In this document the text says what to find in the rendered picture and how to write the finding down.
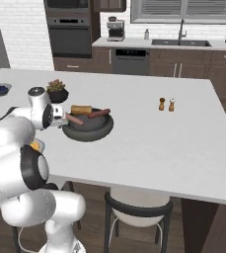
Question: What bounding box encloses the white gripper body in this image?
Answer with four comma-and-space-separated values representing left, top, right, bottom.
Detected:
52, 104, 70, 128

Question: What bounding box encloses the reddish brown sausage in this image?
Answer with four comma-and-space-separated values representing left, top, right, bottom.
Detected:
87, 108, 112, 120
65, 113, 86, 127

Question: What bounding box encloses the golden brown bun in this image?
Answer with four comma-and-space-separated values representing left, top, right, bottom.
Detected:
70, 104, 94, 116

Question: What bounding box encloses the dark grey bowl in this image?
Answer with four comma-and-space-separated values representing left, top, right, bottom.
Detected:
61, 108, 114, 143

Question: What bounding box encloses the potted plant in black pot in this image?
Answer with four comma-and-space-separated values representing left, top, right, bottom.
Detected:
45, 78, 70, 104

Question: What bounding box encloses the grey dishwasher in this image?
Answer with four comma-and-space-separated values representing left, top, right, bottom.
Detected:
112, 47, 151, 76

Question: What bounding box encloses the silver coffee machine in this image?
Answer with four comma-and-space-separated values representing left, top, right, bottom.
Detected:
106, 16, 126, 42

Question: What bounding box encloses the brown white-topped salt shaker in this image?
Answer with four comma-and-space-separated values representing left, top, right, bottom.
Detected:
168, 97, 176, 113

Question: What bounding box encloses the dark microwave oven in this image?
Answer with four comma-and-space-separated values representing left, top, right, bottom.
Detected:
43, 0, 92, 15

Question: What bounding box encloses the black and white stool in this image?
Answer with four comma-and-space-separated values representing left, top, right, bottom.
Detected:
104, 186, 174, 253

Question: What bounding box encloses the dark sink basin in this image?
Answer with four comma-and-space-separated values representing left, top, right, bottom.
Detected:
151, 39, 212, 47

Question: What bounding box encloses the brown base cupboards run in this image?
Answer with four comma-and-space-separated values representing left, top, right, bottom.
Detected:
52, 45, 226, 101

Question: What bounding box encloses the silver tap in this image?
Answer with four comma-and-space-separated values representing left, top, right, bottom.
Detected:
178, 18, 188, 42

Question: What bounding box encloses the window with grey blinds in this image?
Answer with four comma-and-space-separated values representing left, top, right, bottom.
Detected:
129, 0, 226, 25

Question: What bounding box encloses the dark wall oven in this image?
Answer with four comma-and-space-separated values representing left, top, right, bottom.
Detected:
46, 14, 94, 59

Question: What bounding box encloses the brown wall cupboard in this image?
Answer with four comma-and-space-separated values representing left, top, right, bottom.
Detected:
92, 0, 128, 14

